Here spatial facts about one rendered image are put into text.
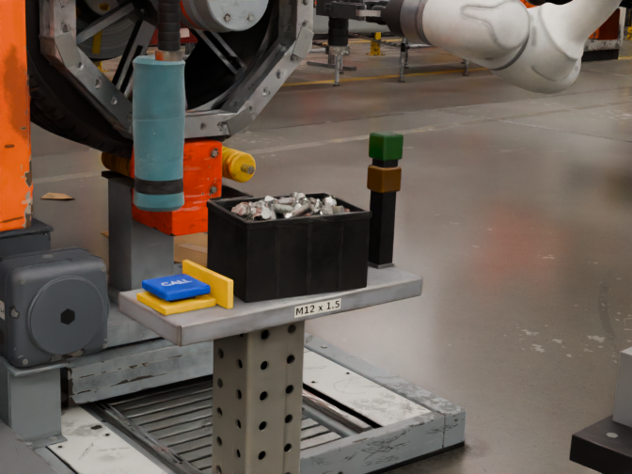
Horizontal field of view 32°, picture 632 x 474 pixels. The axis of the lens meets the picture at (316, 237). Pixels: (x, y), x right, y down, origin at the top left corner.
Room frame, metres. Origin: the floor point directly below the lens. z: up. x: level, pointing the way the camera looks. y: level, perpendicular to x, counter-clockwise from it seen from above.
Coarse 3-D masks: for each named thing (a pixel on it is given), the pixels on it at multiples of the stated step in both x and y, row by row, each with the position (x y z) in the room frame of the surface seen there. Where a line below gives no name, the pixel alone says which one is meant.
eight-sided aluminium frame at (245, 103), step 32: (64, 0) 1.89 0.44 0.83; (288, 0) 2.21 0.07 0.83; (64, 32) 1.87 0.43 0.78; (288, 32) 2.19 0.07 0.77; (64, 64) 1.87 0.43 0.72; (288, 64) 2.16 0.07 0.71; (96, 96) 1.91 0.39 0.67; (256, 96) 2.11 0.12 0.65; (128, 128) 1.94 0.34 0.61; (192, 128) 2.02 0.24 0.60; (224, 128) 2.07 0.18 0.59
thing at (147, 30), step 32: (128, 0) 2.06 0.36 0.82; (96, 32) 2.02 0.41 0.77; (192, 32) 2.16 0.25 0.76; (256, 32) 2.25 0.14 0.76; (128, 64) 2.06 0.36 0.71; (192, 64) 2.35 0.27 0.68; (224, 64) 2.19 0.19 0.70; (256, 64) 2.21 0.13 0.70; (128, 96) 2.29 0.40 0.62; (192, 96) 2.20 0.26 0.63; (224, 96) 2.17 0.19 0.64
